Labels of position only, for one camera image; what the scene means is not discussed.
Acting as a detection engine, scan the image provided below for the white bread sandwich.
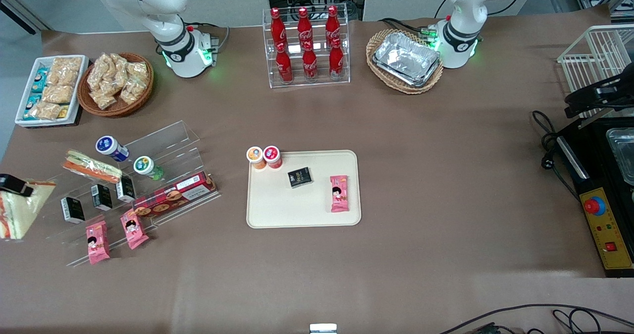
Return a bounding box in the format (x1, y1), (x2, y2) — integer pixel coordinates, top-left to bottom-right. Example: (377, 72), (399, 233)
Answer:
(0, 179), (56, 241)

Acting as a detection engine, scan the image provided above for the white rectangular snack tray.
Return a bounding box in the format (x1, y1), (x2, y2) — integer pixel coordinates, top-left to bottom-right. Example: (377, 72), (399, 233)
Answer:
(14, 55), (90, 127)

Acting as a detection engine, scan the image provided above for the wrapped vegetable filling sandwich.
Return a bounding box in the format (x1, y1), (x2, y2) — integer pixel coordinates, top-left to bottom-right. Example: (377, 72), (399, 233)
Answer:
(62, 149), (123, 184)

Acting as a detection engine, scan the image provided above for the aluminium foil tray stack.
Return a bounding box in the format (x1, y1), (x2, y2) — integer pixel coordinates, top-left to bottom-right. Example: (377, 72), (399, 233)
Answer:
(372, 32), (441, 88)

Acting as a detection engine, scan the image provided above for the beige plastic tray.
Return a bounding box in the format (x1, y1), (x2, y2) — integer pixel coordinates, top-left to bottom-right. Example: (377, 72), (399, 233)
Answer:
(246, 150), (362, 229)

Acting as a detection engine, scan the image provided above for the black sealing machine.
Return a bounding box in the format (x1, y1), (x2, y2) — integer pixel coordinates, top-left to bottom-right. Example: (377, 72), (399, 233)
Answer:
(556, 117), (634, 278)

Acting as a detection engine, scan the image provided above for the clear metal-rimmed container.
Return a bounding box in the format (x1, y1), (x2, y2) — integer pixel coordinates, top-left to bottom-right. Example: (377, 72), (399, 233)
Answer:
(606, 128), (634, 186)

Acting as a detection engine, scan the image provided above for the small black box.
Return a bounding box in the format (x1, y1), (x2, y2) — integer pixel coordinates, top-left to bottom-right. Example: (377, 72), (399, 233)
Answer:
(60, 197), (86, 224)
(288, 167), (314, 189)
(116, 174), (137, 204)
(91, 184), (113, 212)

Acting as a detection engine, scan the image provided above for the clear cracker pack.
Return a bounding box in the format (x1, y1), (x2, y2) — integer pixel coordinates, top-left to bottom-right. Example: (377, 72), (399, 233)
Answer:
(49, 56), (83, 87)
(30, 101), (63, 121)
(42, 84), (75, 105)

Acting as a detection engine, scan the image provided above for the pink snack pack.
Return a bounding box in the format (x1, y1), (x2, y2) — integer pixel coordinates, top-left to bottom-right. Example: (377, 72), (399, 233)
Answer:
(120, 210), (150, 250)
(330, 175), (350, 213)
(86, 220), (111, 266)

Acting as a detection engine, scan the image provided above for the blue lid small bottle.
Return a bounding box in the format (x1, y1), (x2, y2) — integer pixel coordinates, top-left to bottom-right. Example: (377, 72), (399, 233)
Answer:
(96, 136), (130, 163)

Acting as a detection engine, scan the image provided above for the clear bag of snacks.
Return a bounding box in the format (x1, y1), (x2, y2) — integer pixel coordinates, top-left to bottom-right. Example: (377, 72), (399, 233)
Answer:
(126, 61), (150, 85)
(119, 76), (147, 106)
(89, 89), (117, 111)
(110, 54), (130, 77)
(88, 54), (112, 92)

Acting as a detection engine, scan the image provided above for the brown wicker basket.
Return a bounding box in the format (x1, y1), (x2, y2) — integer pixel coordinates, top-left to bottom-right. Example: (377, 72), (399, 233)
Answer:
(77, 52), (155, 118)

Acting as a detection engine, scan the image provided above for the green lid small bottle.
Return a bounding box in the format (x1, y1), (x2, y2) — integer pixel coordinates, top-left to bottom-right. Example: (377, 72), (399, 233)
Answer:
(134, 156), (164, 181)

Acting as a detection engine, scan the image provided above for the red cookie box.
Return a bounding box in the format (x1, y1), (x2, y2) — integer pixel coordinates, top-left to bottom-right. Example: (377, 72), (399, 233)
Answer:
(133, 171), (218, 220)

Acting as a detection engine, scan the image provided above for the clear acrylic stepped display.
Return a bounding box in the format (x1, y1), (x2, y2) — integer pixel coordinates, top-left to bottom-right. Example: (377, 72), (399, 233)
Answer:
(44, 120), (222, 268)

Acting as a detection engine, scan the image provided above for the light wicker basket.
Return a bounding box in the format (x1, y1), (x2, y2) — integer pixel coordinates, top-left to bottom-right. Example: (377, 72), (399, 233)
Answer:
(366, 29), (444, 95)

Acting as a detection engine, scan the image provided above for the orange lid small cup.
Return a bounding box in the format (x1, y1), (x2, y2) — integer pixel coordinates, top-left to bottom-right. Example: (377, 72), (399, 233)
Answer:
(247, 147), (266, 170)

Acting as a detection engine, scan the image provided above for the red cola bottle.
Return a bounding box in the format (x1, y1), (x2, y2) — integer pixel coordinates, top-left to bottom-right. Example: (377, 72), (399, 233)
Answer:
(297, 7), (314, 48)
(270, 8), (287, 48)
(325, 5), (342, 45)
(302, 42), (319, 81)
(329, 38), (345, 80)
(275, 43), (294, 84)

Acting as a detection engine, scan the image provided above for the red lid small cup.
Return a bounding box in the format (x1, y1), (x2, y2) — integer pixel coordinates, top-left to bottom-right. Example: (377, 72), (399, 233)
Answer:
(263, 146), (283, 170)

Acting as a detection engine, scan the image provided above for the clear acrylic bottle rack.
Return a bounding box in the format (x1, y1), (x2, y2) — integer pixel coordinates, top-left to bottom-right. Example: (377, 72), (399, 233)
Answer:
(262, 7), (351, 89)

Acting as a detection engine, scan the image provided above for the white wire basket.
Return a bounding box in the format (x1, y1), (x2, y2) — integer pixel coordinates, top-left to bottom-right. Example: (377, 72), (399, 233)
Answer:
(557, 24), (634, 126)

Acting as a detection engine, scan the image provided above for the black power cable with plug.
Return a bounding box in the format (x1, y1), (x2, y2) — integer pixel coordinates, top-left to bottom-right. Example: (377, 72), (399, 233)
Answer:
(532, 110), (581, 202)

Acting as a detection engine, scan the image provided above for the black cable with green connector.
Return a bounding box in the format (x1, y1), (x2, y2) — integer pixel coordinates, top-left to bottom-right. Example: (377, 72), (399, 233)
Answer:
(379, 17), (439, 42)

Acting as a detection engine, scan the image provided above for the long black cable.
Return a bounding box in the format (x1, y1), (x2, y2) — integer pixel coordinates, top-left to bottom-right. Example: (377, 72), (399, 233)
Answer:
(438, 303), (634, 334)

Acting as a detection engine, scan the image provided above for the looped black cable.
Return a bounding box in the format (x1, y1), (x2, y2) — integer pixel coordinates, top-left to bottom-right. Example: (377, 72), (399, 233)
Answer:
(552, 308), (612, 334)

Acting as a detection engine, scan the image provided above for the grey cable with connector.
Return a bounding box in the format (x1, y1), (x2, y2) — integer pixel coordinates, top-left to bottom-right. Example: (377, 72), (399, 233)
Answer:
(184, 22), (231, 52)

